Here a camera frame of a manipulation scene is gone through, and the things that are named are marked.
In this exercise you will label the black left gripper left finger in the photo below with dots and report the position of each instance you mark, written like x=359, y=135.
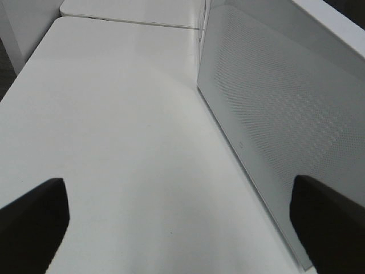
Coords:
x=33, y=227

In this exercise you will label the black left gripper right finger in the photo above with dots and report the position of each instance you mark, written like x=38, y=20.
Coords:
x=329, y=225

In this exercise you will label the white microwave door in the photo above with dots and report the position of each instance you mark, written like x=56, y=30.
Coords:
x=289, y=95

